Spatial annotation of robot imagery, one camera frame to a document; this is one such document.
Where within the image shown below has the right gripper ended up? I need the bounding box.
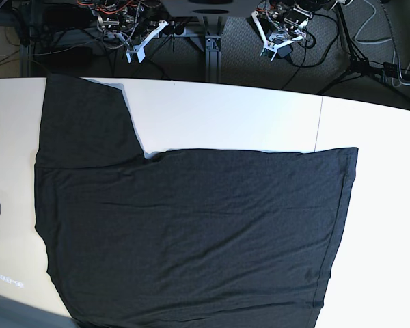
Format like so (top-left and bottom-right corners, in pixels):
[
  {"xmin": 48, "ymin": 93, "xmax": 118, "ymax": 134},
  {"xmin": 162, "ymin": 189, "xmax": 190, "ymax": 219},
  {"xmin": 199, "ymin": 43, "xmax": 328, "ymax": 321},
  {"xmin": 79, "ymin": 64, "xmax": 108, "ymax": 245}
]
[{"xmin": 102, "ymin": 20, "xmax": 169, "ymax": 63}]

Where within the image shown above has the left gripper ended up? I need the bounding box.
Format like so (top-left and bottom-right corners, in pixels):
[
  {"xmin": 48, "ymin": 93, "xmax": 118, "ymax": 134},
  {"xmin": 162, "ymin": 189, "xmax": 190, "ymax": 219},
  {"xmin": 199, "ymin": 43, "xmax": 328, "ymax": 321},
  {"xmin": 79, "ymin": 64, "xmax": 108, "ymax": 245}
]
[{"xmin": 251, "ymin": 10, "xmax": 310, "ymax": 59}]

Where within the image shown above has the dark grey T-shirt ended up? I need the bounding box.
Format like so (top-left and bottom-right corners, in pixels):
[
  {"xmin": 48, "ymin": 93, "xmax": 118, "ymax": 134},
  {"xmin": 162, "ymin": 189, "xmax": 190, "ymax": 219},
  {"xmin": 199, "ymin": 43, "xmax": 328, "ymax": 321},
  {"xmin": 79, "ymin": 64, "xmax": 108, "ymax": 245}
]
[{"xmin": 34, "ymin": 74, "xmax": 358, "ymax": 327}]

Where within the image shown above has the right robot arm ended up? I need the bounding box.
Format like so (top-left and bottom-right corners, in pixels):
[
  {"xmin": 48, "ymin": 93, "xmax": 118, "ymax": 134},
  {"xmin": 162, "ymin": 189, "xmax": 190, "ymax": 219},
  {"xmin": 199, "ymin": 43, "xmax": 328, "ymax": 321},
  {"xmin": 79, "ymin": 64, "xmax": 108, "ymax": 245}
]
[{"xmin": 76, "ymin": 1, "xmax": 170, "ymax": 63}]

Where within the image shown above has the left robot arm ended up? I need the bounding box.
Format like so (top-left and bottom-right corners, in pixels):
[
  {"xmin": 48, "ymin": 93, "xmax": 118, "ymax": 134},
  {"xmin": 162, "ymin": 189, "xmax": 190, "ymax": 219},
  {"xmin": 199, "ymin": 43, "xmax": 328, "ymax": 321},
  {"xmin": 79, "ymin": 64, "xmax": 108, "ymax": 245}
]
[{"xmin": 251, "ymin": 0, "xmax": 336, "ymax": 60}]

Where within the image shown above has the black power adapter brick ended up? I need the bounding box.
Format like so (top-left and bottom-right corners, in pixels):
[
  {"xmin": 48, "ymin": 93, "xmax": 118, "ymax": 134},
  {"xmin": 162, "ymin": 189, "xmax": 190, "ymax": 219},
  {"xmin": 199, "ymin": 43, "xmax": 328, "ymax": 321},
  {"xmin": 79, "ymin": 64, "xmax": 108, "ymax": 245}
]
[{"xmin": 271, "ymin": 38, "xmax": 293, "ymax": 61}]

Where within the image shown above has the black tripod stand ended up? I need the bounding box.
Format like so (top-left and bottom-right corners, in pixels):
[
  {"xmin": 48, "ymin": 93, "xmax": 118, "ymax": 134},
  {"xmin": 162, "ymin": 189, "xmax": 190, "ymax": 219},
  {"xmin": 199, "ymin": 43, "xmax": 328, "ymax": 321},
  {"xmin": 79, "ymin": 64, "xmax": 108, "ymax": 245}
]
[{"xmin": 317, "ymin": 1, "xmax": 410, "ymax": 104}]

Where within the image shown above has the aluminium frame post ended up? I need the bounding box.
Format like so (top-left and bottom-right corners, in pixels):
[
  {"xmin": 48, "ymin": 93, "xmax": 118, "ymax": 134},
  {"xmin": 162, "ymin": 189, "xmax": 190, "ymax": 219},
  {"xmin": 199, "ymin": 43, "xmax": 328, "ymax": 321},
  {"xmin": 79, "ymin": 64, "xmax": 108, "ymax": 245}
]
[{"xmin": 201, "ymin": 16, "xmax": 225, "ymax": 83}]

